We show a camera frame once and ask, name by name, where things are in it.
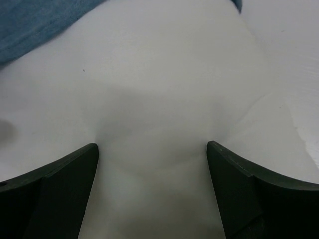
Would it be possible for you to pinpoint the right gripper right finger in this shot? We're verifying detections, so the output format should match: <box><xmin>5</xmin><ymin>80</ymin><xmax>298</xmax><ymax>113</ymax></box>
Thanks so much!
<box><xmin>206</xmin><ymin>141</ymin><xmax>319</xmax><ymax>239</ymax></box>

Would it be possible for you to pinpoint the white pillow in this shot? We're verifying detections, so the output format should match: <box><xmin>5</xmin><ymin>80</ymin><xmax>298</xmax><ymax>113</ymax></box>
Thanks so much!
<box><xmin>0</xmin><ymin>0</ymin><xmax>319</xmax><ymax>239</ymax></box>

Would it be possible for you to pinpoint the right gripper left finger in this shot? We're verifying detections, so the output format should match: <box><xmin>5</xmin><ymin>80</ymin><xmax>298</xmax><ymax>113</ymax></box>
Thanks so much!
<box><xmin>0</xmin><ymin>143</ymin><xmax>99</xmax><ymax>239</ymax></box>

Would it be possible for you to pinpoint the blue pillowcase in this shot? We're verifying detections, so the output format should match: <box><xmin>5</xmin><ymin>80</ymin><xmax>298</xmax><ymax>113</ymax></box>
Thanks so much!
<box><xmin>0</xmin><ymin>0</ymin><xmax>248</xmax><ymax>66</ymax></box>

